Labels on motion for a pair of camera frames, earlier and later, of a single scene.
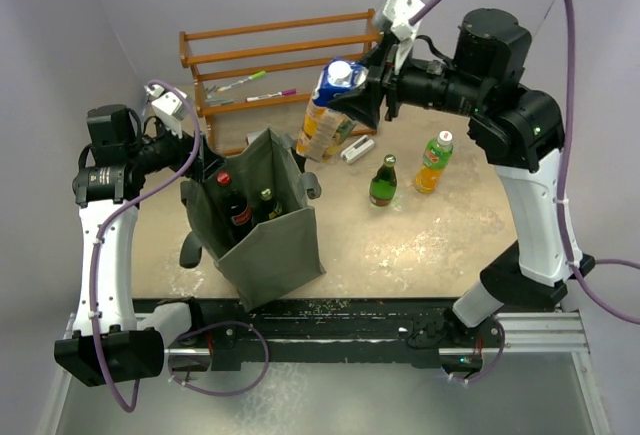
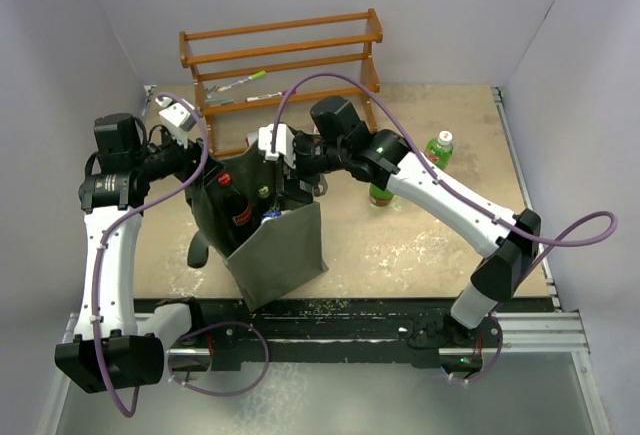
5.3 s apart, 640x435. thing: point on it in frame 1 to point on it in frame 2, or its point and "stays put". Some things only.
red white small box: [250, 137] stays put
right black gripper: [364, 103] to [290, 185]
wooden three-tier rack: [206, 110] stays put
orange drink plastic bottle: [436, 156] stays put
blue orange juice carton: [325, 128] to [272, 214]
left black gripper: [199, 166] stays put
